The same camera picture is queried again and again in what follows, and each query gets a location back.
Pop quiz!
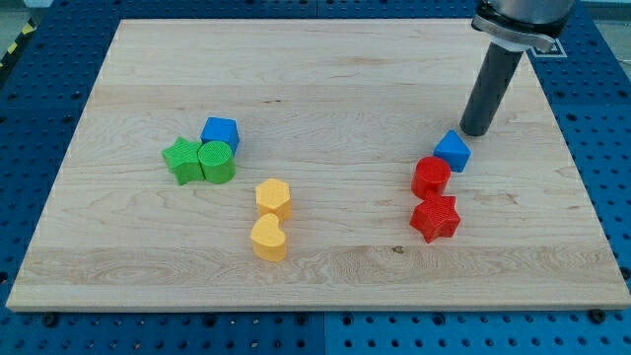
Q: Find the green cylinder block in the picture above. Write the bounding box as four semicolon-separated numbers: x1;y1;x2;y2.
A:
198;141;236;184

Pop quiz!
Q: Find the light wooden board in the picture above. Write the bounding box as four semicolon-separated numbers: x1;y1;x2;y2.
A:
7;20;630;312

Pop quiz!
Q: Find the yellow heart block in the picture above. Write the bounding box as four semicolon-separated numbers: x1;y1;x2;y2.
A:
250;213;287;262

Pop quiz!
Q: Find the red star block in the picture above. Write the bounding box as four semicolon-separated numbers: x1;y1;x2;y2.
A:
409;190;460;244

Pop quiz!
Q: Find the blue triangle block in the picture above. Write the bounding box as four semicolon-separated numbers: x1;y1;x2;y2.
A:
433;130;471;173

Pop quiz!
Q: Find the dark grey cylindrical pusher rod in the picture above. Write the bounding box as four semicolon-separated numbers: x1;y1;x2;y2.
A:
459;42;523;136

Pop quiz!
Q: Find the yellow hexagon block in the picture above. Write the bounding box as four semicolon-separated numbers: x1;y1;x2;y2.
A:
255;178;293;221

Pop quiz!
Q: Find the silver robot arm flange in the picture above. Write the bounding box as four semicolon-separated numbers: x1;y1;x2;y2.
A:
471;0;575;53

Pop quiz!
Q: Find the green star block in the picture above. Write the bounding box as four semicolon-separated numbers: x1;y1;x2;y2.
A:
162;137;204;185

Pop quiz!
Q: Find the red cylinder block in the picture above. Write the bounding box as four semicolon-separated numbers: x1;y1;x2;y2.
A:
411;156;452;199

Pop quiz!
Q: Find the blue cube block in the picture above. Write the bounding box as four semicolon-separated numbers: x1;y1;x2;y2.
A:
200;117;240;154

